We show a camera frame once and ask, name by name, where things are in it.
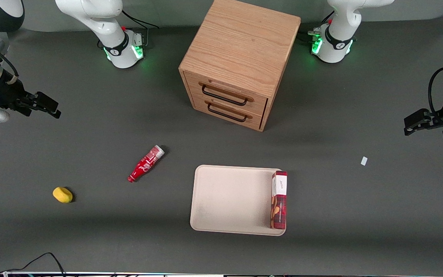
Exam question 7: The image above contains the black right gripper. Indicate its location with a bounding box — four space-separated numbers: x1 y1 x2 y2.
0 79 62 119

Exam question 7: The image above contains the red coke bottle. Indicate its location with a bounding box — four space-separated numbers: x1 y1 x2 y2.
127 145 165 183

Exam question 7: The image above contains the beige plastic tray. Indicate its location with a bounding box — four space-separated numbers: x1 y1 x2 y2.
190 165 286 236

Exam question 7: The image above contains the yellow lemon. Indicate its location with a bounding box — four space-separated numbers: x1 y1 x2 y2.
52 187 73 204

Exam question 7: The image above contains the red tartan shortbread box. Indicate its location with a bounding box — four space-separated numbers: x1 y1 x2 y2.
270 171 288 230

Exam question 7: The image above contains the wooden drawer front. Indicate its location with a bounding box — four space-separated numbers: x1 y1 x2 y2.
183 71 269 117
192 95 265 130

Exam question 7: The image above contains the wooden two-drawer cabinet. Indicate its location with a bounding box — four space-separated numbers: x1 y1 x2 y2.
178 0 301 132

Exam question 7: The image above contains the black right arm base cable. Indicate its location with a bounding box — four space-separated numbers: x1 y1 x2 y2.
121 10 160 47

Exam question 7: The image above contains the black arm base cable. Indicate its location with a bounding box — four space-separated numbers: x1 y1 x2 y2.
121 10 160 47
298 11 335 43

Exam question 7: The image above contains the black left arm base cable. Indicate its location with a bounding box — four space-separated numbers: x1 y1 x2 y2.
298 11 335 43

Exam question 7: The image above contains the black table-edge cable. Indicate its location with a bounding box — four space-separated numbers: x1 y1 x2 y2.
0 252 67 277

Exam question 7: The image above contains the black metal drawer handle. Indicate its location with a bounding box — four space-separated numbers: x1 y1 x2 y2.
207 102 248 123
202 85 248 106

